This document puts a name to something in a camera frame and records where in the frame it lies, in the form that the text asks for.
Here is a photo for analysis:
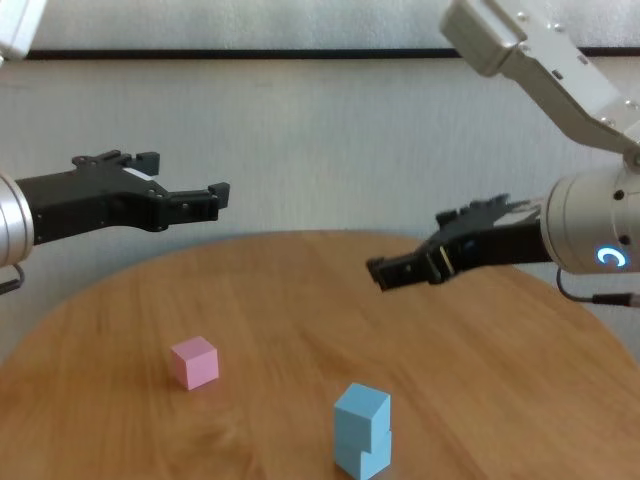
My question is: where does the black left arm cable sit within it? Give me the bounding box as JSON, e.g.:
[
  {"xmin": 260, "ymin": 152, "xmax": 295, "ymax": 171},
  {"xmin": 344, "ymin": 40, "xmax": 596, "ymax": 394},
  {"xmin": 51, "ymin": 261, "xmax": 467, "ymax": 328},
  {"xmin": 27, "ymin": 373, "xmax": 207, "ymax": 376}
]
[{"xmin": 0, "ymin": 263, "xmax": 27, "ymax": 297}]

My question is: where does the blue cube block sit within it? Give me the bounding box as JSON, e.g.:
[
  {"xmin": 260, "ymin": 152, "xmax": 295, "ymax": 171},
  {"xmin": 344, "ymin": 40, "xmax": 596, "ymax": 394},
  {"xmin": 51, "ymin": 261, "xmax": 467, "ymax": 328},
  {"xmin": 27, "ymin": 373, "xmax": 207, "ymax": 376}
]
[
  {"xmin": 332, "ymin": 381, "xmax": 393, "ymax": 452},
  {"xmin": 333, "ymin": 428, "xmax": 394, "ymax": 480}
]

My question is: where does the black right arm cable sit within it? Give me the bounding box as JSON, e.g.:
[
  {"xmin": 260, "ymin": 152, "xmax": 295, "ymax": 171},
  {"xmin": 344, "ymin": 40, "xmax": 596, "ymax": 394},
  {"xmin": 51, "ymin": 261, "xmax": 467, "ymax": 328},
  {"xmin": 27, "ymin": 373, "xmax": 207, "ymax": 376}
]
[{"xmin": 555, "ymin": 266, "xmax": 640, "ymax": 308}]

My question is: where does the black wall rail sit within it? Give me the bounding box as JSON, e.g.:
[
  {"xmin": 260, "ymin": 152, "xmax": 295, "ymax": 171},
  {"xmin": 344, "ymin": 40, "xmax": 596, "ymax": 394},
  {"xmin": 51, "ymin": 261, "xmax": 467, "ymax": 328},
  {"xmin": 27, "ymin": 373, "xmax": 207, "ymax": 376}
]
[{"xmin": 24, "ymin": 46, "xmax": 640, "ymax": 62}]

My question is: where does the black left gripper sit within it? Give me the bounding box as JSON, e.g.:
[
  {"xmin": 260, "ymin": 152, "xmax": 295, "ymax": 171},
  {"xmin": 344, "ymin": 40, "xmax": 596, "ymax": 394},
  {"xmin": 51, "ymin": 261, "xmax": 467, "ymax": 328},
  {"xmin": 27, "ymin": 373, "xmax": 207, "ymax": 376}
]
[{"xmin": 13, "ymin": 147, "xmax": 232, "ymax": 246}]

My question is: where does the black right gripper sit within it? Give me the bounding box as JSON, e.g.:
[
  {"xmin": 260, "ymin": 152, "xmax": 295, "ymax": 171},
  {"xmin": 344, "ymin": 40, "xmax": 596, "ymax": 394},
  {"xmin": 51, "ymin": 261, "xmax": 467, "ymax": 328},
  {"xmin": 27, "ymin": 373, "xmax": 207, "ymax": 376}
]
[{"xmin": 366, "ymin": 193, "xmax": 555, "ymax": 294}]

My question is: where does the pink cube block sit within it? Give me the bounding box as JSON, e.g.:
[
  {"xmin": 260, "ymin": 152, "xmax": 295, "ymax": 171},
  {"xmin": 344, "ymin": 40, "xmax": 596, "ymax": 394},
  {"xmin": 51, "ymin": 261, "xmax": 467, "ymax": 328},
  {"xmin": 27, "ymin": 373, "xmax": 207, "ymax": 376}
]
[{"xmin": 169, "ymin": 335, "xmax": 221, "ymax": 392}]

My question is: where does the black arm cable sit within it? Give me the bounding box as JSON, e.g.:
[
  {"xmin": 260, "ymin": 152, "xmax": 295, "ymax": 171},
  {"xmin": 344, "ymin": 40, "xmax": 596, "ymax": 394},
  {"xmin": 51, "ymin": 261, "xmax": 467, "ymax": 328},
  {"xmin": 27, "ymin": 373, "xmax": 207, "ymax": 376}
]
[
  {"xmin": 555, "ymin": 266, "xmax": 640, "ymax": 308},
  {"xmin": 0, "ymin": 263, "xmax": 27, "ymax": 297}
]

